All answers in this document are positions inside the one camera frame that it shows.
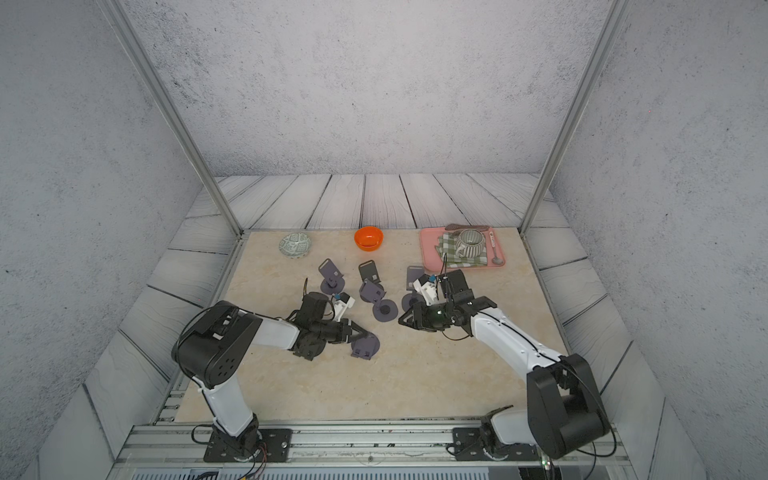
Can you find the orange bowl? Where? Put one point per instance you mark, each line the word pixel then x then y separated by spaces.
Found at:
pixel 368 238

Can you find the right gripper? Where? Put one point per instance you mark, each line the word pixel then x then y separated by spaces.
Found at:
pixel 417 326

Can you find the pink tray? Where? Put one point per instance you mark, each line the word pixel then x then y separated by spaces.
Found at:
pixel 428 240

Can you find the aluminium frame post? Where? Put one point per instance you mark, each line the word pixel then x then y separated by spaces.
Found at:
pixel 131 44
pixel 611 27

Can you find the metal spoon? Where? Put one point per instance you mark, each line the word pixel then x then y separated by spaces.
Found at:
pixel 496 260

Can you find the right aluminium frame post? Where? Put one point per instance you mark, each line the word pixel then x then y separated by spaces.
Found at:
pixel 611 27

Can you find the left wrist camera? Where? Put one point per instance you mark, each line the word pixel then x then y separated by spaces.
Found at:
pixel 340 303

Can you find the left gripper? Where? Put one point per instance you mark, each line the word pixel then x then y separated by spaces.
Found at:
pixel 345 333

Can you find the left aluminium frame post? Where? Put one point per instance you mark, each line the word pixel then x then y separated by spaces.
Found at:
pixel 131 44

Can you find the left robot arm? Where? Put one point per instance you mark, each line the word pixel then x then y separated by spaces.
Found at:
pixel 315 307

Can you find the ribbed grey cup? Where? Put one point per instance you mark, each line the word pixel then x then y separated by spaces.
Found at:
pixel 469 244

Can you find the brown wooden spoon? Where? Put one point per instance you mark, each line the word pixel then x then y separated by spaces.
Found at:
pixel 462 227

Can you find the green patterned bowl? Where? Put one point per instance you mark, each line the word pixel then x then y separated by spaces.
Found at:
pixel 295 245

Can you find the green checkered cloth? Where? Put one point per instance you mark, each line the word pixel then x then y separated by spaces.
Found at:
pixel 447 249

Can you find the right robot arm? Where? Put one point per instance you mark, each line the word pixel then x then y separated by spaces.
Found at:
pixel 564 410

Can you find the purple stand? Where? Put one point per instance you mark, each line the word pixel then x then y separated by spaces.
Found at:
pixel 333 282
pixel 366 352
pixel 385 310
pixel 412 296

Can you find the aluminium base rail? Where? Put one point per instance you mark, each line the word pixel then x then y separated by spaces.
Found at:
pixel 380 449

